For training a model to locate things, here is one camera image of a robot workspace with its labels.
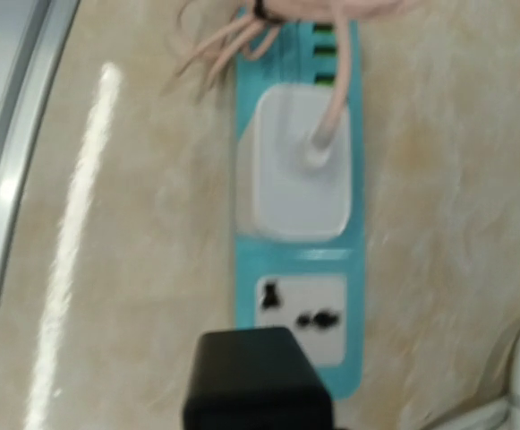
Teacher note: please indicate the white plug adapter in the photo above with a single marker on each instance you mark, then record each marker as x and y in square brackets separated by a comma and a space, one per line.
[291, 186]

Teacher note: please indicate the teal power strip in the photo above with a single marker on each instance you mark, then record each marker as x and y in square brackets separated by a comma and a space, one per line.
[315, 289]

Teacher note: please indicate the black power adapter with cable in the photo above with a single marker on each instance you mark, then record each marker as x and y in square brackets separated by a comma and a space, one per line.
[254, 379]

